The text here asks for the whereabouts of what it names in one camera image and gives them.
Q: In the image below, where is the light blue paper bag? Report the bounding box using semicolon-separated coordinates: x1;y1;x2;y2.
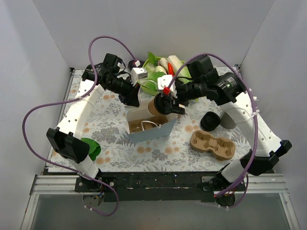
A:
125;98;178;143

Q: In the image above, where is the pulp cup carrier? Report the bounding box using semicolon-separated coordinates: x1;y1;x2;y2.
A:
128;115;168;133

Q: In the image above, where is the black cup lid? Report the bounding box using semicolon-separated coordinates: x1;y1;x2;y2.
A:
154;93;165;115

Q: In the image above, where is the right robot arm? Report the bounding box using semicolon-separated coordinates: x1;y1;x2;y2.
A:
154;54;292;194

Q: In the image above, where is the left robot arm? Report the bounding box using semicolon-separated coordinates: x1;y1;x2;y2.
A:
47;53;140;192

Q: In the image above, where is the green plastic vegetable tray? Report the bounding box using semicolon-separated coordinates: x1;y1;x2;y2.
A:
139;52;184;96

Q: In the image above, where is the napa cabbage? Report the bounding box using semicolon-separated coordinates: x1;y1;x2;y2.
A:
167;55;191;83

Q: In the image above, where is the green lettuce head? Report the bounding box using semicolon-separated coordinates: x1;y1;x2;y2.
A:
140;72;165;94

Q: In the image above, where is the dark purple eggplant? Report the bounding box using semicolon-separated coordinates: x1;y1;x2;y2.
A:
128;60;145;70

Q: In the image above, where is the stack of black lids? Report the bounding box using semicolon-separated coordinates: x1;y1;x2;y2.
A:
201;112;221;132

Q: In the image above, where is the cup of white straws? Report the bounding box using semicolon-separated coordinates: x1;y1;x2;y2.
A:
219;88;259;129

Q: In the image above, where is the floral table mat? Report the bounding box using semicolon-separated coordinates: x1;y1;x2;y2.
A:
47;66;269;172

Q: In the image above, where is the green bok choy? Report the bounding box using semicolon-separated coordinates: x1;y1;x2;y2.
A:
81;138;101;161

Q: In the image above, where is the stack of pulp cup carriers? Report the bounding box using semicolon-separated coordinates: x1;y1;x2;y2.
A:
190;130;236;161

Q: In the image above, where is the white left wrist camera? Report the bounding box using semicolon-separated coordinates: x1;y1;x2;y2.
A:
130;67;148;86

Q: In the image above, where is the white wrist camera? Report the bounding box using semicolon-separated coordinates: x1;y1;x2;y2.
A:
157;75;177;98
130;67;148;86

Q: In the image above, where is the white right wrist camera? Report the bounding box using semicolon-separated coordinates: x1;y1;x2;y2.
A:
157;75;177;98

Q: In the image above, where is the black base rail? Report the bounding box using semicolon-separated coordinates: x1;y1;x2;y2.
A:
74;171;247;203

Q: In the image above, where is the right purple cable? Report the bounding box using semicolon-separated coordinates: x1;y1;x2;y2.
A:
163;53;259;209

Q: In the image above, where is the purple cable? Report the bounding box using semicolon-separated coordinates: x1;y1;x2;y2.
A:
163;53;259;209
22;35;141;217

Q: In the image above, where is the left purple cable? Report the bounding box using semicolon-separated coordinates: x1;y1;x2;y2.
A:
22;35;141;217

